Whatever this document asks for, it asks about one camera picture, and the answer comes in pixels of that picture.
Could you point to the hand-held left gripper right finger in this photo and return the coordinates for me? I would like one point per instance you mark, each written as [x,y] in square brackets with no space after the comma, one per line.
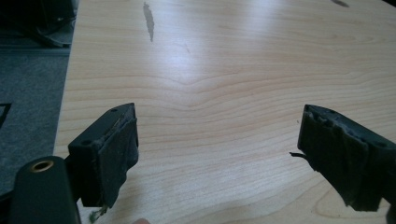
[339,152]

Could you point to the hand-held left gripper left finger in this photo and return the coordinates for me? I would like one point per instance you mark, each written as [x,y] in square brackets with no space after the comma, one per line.
[107,155]

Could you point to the dark equipment base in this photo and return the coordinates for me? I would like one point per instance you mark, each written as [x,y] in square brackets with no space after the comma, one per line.
[34,17]

